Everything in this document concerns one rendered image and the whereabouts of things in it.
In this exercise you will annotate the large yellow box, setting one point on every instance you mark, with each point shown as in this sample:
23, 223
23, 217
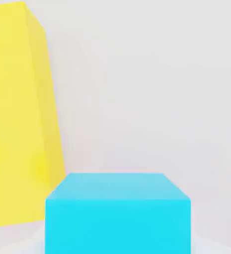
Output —
17, 119

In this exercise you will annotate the small cyan cube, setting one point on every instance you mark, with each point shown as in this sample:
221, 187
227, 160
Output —
117, 218

